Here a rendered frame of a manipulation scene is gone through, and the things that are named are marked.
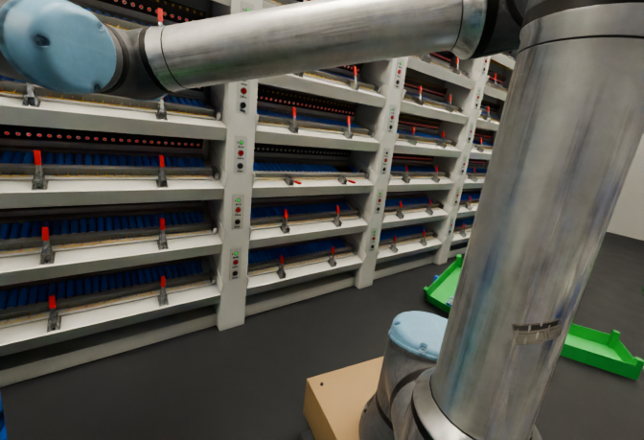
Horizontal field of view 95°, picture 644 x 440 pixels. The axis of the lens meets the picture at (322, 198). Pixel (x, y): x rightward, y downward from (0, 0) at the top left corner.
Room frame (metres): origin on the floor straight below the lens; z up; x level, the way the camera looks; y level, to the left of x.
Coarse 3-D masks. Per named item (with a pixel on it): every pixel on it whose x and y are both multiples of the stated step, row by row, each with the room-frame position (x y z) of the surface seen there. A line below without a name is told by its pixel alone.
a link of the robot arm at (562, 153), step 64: (512, 0) 0.37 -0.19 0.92; (576, 0) 0.27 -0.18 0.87; (640, 0) 0.25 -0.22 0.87; (576, 64) 0.26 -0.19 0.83; (640, 64) 0.25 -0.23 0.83; (512, 128) 0.30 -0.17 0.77; (576, 128) 0.26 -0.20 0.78; (640, 128) 0.26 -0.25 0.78; (512, 192) 0.28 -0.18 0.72; (576, 192) 0.25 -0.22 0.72; (512, 256) 0.27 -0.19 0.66; (576, 256) 0.25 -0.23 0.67; (448, 320) 0.32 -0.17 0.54; (512, 320) 0.26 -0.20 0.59; (448, 384) 0.29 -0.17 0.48; (512, 384) 0.26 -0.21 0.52
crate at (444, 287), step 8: (456, 256) 1.46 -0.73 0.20; (456, 264) 1.47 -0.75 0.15; (448, 272) 1.43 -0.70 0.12; (456, 272) 1.44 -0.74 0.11; (440, 280) 1.39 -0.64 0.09; (448, 280) 1.41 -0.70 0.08; (456, 280) 1.40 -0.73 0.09; (424, 288) 1.32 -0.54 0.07; (432, 288) 1.36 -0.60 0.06; (440, 288) 1.38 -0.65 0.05; (448, 288) 1.36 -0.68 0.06; (432, 296) 1.34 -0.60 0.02; (440, 296) 1.33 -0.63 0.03; (448, 296) 1.32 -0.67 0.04; (440, 304) 1.25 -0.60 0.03; (448, 312) 1.23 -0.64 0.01
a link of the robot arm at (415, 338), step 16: (400, 320) 0.50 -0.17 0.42; (416, 320) 0.51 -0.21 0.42; (432, 320) 0.52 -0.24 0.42; (400, 336) 0.46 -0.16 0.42; (416, 336) 0.45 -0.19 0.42; (432, 336) 0.46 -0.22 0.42; (400, 352) 0.45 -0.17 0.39; (416, 352) 0.43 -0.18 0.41; (432, 352) 0.42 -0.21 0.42; (384, 368) 0.48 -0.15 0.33; (400, 368) 0.43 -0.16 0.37; (416, 368) 0.41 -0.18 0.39; (384, 384) 0.47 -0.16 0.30; (400, 384) 0.41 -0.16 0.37; (384, 400) 0.46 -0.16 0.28
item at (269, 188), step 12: (276, 156) 1.24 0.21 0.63; (288, 156) 1.28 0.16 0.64; (300, 156) 1.31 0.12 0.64; (312, 156) 1.35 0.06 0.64; (324, 156) 1.39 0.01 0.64; (336, 156) 1.43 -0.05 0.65; (360, 168) 1.45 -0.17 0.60; (252, 180) 1.00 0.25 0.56; (264, 180) 1.08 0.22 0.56; (276, 180) 1.11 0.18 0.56; (300, 180) 1.17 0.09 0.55; (312, 180) 1.20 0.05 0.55; (324, 180) 1.24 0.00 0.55; (336, 180) 1.28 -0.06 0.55; (360, 180) 1.36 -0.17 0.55; (372, 180) 1.38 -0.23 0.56; (252, 192) 1.01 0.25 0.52; (264, 192) 1.04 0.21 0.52; (276, 192) 1.07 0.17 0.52; (288, 192) 1.10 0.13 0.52; (300, 192) 1.14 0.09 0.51; (312, 192) 1.17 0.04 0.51; (324, 192) 1.21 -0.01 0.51; (336, 192) 1.25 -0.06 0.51; (348, 192) 1.29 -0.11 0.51; (360, 192) 1.34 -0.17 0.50
